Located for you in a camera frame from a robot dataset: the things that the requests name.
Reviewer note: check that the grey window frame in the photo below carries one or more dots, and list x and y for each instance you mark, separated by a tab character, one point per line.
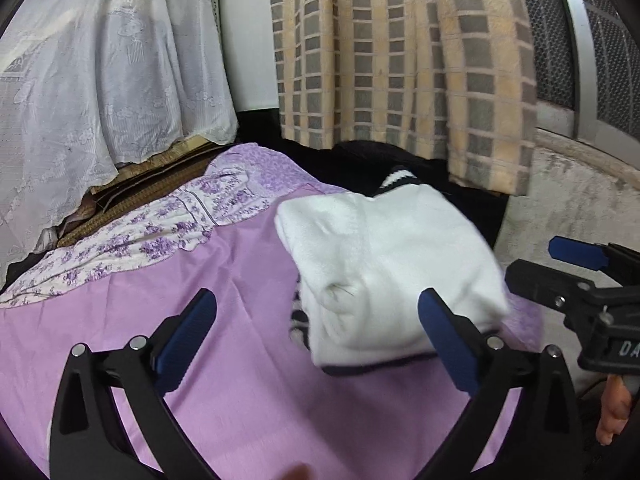
580	60

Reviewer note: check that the purple floral bed sheet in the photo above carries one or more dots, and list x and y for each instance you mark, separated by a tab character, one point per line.
150	240

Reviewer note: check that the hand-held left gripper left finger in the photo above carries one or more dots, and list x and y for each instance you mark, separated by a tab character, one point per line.
185	340

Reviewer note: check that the black cloth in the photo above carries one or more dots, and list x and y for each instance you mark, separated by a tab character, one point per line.
360	155

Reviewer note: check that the white black-trimmed knit sweater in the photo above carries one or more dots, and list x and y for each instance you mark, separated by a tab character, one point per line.
400	250

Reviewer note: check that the checkered beige grey curtain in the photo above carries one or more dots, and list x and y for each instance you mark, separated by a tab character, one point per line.
390	60

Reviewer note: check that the person's right hand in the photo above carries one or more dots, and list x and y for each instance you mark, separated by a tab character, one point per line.
615	410

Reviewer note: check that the white lace cover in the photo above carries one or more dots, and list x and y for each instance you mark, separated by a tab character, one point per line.
100	85

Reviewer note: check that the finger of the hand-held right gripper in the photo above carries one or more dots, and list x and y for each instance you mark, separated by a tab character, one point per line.
545	285
575	252

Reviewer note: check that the brown woven mat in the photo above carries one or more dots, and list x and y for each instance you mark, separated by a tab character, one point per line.
150	180

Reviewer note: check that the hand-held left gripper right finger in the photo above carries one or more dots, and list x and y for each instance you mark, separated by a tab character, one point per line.
450	340

